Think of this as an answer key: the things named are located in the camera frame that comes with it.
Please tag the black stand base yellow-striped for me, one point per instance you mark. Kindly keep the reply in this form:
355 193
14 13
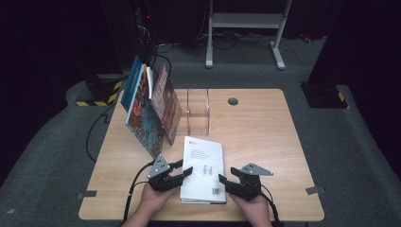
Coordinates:
101 91
324 96

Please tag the white metal stand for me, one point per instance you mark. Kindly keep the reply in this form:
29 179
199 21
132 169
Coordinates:
246 20

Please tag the small grey tape scrap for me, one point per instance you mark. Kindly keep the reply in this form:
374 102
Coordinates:
11 211

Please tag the red-brown and purple magazine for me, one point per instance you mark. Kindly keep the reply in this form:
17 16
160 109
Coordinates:
168 107

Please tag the person's right hand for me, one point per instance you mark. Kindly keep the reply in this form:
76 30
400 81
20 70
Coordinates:
252 211

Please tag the teal and green picture book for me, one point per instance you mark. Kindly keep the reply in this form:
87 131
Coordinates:
143 126

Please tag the white book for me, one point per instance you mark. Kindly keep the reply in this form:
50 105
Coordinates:
203 170

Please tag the person's left hand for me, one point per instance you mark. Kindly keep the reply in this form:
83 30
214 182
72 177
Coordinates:
157 200

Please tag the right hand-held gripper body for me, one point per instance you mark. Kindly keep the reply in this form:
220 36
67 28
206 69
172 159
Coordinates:
250 183

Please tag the small red object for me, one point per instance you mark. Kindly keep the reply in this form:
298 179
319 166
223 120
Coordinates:
305 38

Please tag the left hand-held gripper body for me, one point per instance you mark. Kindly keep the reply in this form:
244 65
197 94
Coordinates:
159 176

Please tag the grey tape piece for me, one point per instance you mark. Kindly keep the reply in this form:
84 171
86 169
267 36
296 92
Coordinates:
87 194
314 190

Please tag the black computer rack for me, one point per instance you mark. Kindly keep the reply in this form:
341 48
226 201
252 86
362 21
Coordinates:
132 31

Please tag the clear acrylic book rack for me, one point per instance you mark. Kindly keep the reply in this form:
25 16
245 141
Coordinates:
198 107

